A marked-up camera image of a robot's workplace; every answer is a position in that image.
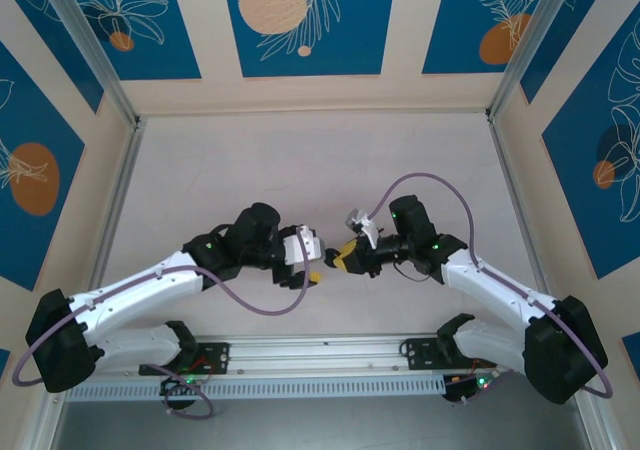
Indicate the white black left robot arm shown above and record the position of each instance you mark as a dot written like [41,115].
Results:
[140,285]

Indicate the aluminium side rail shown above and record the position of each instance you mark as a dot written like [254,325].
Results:
[122,180]
[510,170]

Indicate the black controller board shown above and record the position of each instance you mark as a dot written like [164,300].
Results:
[172,385]
[460,387]

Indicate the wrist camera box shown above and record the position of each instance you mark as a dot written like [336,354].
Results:
[367,230]
[302,245]

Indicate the long aluminium base rail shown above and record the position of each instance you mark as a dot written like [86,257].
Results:
[320,357]

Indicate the grey metal sheet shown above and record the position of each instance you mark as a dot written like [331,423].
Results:
[325,425]

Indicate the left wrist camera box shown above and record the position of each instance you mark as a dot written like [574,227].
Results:
[302,245]

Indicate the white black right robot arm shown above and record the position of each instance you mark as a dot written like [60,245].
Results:
[490,280]

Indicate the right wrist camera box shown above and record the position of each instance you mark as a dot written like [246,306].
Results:
[367,230]

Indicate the aluminium frame post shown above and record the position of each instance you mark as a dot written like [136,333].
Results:
[600,430]
[531,45]
[40,430]
[102,65]

